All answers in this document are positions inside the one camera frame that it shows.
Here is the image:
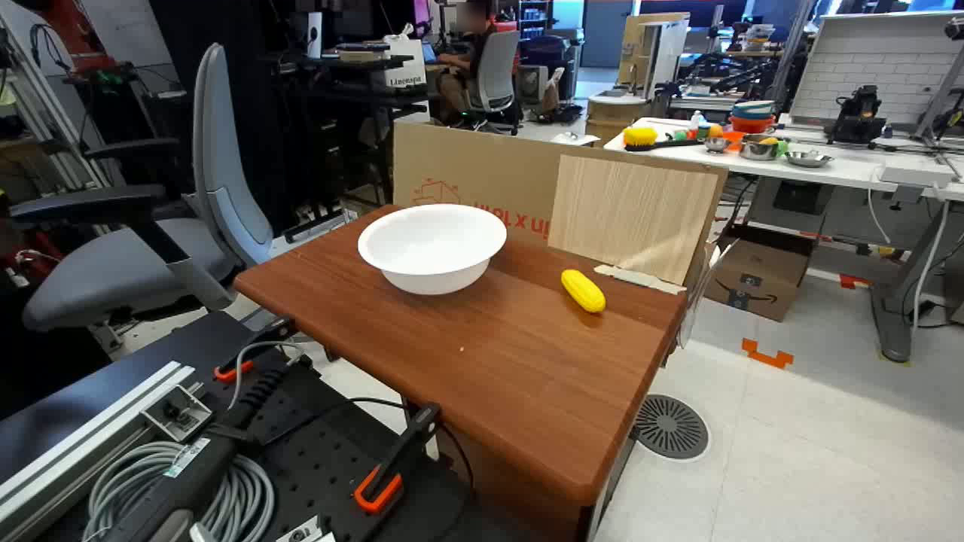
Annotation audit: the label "yellow toy corn cob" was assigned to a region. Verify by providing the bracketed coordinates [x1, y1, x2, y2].
[558, 265, 609, 316]

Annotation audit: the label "white plastic bowl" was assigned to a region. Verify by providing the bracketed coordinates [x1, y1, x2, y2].
[356, 202, 508, 299]

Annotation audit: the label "large brown cardboard box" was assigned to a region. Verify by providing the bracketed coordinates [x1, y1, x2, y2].
[393, 117, 603, 265]

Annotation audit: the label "light wooden board panel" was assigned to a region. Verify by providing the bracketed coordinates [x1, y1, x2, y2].
[546, 149, 729, 299]

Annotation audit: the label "grey mesh office chair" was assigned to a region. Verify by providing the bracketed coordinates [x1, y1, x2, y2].
[467, 23, 528, 135]

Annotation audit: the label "yellow toy lemon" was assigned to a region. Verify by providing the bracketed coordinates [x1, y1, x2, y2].
[620, 124, 664, 151]

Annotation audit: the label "seated person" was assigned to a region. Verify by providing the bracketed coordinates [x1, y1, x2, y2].
[438, 0, 526, 128]

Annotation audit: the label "black computer desk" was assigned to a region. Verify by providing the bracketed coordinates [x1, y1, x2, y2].
[269, 43, 433, 234]

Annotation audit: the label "black orange bar clamp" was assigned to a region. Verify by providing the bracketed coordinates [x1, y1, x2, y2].
[350, 404, 447, 518]
[212, 318, 303, 388]

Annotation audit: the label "round metal floor drain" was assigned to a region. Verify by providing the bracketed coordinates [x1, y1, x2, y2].
[630, 393, 710, 464]

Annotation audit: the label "small cardboard shipping box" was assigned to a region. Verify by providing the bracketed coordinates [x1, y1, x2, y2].
[704, 223, 819, 325]

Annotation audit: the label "beige leaning boards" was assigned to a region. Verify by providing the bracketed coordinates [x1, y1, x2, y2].
[614, 10, 694, 100]

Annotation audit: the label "orange floor tape marker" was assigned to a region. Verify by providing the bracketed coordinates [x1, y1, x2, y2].
[742, 338, 800, 370]

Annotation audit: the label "orange stacked containers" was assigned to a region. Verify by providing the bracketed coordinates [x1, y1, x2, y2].
[726, 100, 781, 158]

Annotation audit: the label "small silver dish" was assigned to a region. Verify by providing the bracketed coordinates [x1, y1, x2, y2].
[786, 145, 834, 173]

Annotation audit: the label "white workshop desk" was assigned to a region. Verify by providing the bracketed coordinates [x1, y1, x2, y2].
[603, 117, 964, 368]

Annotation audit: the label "black desktop device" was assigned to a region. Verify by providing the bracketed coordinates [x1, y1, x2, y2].
[825, 85, 890, 149]

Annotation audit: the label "white pegboard panel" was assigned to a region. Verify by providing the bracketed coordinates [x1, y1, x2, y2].
[789, 10, 964, 130]

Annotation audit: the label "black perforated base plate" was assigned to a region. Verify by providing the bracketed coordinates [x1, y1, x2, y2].
[0, 309, 477, 542]

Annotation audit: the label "black ribbed hose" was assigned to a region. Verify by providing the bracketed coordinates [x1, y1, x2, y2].
[105, 357, 326, 542]

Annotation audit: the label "coiled grey cable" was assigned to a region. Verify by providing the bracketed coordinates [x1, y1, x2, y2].
[82, 440, 278, 542]

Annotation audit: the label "aluminium profile rail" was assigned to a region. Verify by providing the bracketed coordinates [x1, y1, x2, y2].
[0, 357, 199, 530]

